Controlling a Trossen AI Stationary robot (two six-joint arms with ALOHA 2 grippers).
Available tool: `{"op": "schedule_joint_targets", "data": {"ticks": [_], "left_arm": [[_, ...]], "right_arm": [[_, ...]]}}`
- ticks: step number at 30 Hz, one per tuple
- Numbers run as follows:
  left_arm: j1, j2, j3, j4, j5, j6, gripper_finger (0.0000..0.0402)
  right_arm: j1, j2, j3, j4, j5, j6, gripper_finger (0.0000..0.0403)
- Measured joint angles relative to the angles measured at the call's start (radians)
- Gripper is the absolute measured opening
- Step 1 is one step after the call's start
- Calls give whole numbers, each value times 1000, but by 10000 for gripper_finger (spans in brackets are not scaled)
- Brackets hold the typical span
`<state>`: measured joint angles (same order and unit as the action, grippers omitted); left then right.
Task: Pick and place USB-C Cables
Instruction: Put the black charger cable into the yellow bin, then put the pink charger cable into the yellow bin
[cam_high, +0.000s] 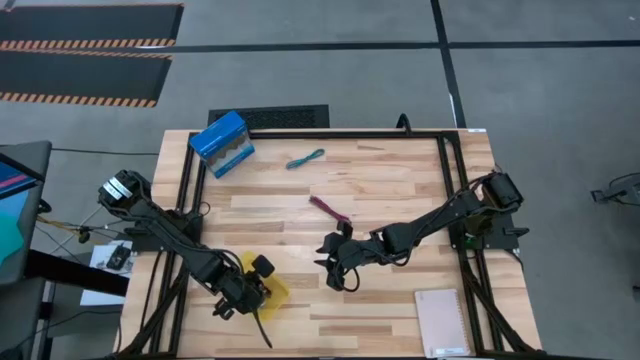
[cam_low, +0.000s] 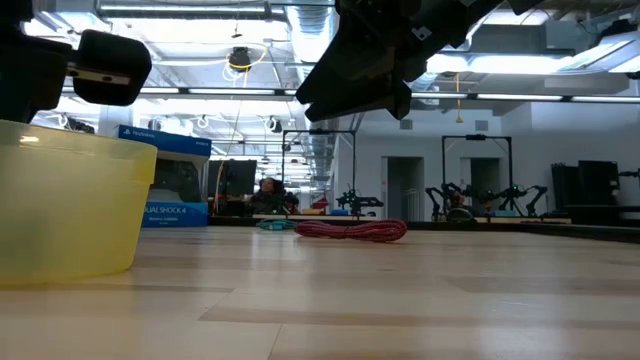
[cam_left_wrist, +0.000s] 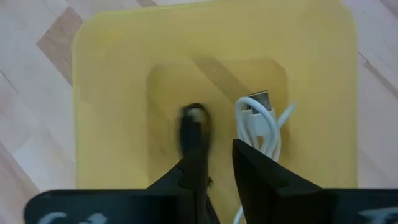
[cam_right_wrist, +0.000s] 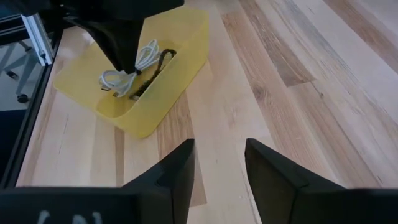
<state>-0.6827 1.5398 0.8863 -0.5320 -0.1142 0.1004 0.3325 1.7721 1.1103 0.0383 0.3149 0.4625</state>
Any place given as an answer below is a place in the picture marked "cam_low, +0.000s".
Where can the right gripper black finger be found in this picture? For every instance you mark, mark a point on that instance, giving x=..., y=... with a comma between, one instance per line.
x=360, y=109
x=355, y=80

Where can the person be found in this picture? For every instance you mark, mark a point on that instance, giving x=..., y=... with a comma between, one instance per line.
x=270, y=195

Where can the dark background monitor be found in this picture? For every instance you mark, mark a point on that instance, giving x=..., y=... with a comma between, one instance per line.
x=235, y=180

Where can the teal small tool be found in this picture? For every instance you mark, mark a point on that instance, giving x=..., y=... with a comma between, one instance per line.
x=275, y=225

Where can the blue game controller box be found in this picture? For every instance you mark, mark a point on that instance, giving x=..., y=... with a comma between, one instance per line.
x=175, y=175

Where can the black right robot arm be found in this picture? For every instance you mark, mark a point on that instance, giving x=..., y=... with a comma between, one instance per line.
x=525, y=4

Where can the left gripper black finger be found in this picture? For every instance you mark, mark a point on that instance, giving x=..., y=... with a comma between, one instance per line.
x=112, y=70

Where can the yellow translucent plastic bin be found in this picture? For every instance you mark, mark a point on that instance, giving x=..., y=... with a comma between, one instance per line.
x=70, y=200

